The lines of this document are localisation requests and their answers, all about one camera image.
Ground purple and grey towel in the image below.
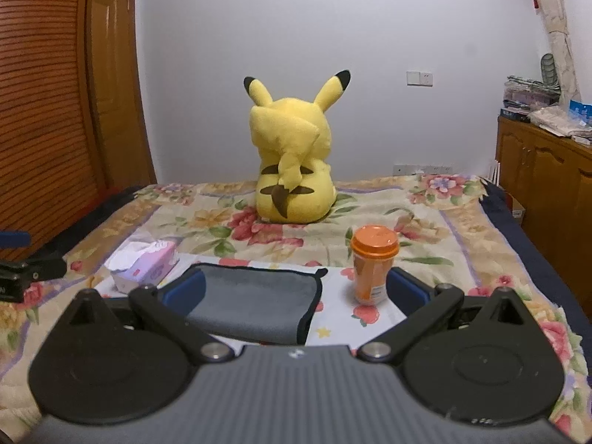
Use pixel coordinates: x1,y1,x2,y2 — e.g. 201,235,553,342
189,263,328,346

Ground wooden room door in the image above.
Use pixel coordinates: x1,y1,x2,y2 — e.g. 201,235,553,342
85,0,157,188

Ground purple tissue box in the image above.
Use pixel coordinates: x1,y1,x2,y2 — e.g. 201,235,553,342
105,239,179,295

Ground orange plastic cup with lid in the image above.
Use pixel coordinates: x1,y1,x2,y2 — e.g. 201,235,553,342
350,225,399,305

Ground floral bed blanket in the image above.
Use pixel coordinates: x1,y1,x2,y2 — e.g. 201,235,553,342
1,175,591,442

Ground wooden slatted wardrobe door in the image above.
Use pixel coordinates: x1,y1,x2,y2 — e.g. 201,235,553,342
1,0,106,260

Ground dark blue bed sheet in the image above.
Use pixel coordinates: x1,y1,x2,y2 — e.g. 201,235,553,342
481,181,591,363

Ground yellow Pikachu plush toy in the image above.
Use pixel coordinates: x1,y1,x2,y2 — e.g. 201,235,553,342
244,69,351,225

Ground wooden side cabinet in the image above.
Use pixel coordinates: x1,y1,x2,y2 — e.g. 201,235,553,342
496,116,592,309

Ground pile of clutter on cabinet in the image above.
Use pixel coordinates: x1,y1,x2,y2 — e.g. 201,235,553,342
500,53,591,147

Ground floral curtain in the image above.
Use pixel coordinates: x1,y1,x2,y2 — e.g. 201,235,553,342
537,0,581,108

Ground white wall socket strip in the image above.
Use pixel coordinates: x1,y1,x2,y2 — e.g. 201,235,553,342
392,164,454,176

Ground white wall switch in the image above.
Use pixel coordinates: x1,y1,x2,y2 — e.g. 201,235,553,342
406,71,434,87

